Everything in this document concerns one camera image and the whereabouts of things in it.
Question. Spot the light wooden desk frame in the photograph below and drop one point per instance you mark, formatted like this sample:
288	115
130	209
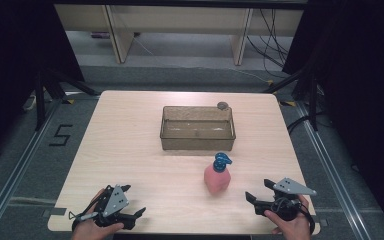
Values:
120	30

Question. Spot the small grey round object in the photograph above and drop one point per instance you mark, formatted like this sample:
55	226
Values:
223	105

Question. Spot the transparent brown plastic box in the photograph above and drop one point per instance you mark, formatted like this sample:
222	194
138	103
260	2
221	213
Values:
197	133

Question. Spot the black metal stand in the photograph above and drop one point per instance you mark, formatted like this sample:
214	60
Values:
46	90
310	93

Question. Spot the person's right hand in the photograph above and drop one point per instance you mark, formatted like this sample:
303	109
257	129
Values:
293	230

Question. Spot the metal floor rail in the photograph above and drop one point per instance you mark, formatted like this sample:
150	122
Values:
16	170
330	166

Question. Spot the pink bottle with blue pump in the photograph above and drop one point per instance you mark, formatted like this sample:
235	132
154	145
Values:
217	180

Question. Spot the dark curtain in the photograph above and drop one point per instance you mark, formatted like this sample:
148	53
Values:
13	50
363	66

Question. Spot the person's left hand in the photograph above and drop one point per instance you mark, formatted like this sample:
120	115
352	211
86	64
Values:
90	231

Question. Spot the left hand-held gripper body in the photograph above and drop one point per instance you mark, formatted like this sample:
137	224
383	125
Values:
115	201

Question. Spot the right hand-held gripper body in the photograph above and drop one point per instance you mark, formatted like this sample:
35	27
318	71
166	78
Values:
285	203

